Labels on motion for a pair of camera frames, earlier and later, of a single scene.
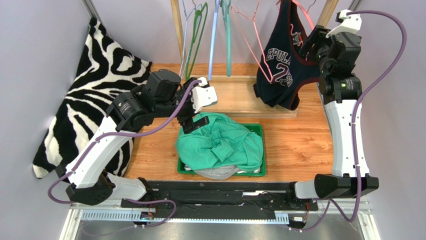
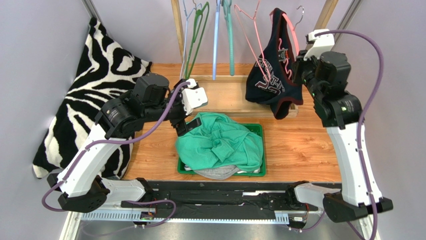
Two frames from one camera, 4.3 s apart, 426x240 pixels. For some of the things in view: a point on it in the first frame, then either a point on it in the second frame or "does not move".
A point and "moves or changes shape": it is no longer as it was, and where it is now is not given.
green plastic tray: x=255 y=127 does not move
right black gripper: x=312 y=38 → x=300 y=70
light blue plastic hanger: x=212 y=57 moves or changes shape
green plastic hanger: x=203 y=11 does not move
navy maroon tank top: x=282 y=73 moves or changes shape
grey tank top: x=219 y=173 does not move
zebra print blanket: x=107 y=70 does not move
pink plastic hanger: x=303 y=11 → x=293 y=29
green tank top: x=223 y=141 does not move
